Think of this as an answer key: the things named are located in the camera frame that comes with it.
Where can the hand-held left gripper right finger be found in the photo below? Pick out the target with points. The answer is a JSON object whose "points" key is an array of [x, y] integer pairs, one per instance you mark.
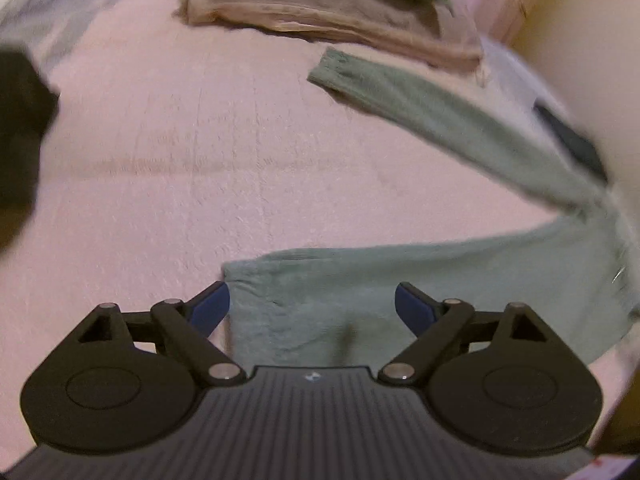
{"points": [[415, 310]]}

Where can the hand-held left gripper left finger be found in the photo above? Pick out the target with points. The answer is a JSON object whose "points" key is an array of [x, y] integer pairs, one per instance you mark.
{"points": [[212, 310]]}

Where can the grey-green sweater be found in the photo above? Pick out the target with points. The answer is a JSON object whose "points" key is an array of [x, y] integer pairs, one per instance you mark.
{"points": [[500, 280]]}

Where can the dark folded garment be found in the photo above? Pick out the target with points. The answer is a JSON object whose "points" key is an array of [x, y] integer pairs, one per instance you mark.
{"points": [[570, 140]]}

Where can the dark crumpled garment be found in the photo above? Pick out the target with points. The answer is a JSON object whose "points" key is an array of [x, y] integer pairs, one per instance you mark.
{"points": [[20, 135]]}

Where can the beige folded blanket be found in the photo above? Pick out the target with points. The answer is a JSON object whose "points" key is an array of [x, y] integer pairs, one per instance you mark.
{"points": [[325, 5]]}

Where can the grey herringbone blanket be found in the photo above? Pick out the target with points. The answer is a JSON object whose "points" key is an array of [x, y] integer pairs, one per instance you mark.
{"points": [[60, 0]]}

